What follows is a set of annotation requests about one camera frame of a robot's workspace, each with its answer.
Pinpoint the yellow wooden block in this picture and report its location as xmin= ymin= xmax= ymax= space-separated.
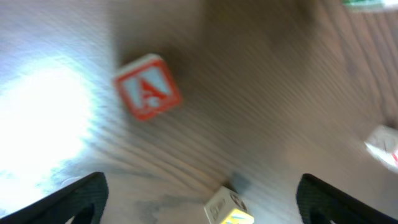
xmin=204 ymin=186 xmax=254 ymax=224

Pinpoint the red letter A block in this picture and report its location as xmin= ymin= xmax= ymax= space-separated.
xmin=114 ymin=54 xmax=182 ymax=121

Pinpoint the green letter R block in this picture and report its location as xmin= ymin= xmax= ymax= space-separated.
xmin=342 ymin=0 xmax=397 ymax=11

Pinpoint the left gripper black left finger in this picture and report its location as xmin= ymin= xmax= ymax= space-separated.
xmin=1 ymin=172 xmax=109 ymax=224

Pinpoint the white block with red drawing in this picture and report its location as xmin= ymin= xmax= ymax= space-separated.
xmin=364 ymin=125 xmax=397 ymax=173

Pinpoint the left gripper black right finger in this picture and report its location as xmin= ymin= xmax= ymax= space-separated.
xmin=296 ymin=174 xmax=397 ymax=224

